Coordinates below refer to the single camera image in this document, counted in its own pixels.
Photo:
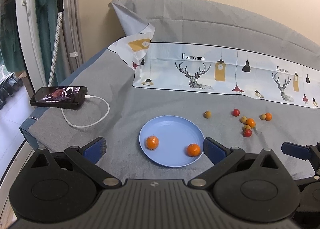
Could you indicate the black smartphone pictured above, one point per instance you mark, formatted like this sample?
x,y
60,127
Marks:
x,y
58,95

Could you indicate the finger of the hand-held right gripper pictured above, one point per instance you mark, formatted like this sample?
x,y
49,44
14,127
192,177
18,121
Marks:
x,y
296,150

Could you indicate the plastic wrapped orange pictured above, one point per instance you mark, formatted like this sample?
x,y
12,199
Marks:
x,y
152,142

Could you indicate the green curtain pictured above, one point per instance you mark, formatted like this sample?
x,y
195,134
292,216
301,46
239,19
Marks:
x,y
43,31

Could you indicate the white curtain clip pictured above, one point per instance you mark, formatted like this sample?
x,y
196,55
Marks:
x,y
73,54

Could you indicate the white door frame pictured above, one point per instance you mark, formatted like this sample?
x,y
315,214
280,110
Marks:
x,y
25,31

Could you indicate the red strawberry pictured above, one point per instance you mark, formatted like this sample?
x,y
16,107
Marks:
x,y
247,133

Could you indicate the red cherry tomato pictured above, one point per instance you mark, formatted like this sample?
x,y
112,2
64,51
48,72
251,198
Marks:
x,y
236,112

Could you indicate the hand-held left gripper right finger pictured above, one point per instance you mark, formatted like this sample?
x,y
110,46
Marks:
x,y
214,150

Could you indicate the tan longan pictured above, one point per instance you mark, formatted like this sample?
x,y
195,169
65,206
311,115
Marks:
x,y
262,116
243,119
207,114
246,127

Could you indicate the small orange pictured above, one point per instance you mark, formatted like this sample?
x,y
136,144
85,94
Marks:
x,y
268,116
251,123
193,149

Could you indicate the blue plastic plate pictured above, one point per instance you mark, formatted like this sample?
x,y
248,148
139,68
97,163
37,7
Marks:
x,y
172,128

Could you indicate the row of shoes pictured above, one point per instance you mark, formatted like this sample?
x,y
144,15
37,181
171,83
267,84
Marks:
x,y
11,86

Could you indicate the grey curtain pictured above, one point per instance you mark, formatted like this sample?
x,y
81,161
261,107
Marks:
x,y
73,18

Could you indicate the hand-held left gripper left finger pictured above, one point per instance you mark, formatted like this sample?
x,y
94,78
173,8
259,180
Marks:
x,y
93,149

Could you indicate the grey quilt with printed band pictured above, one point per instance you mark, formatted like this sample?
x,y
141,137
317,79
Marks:
x,y
200,26

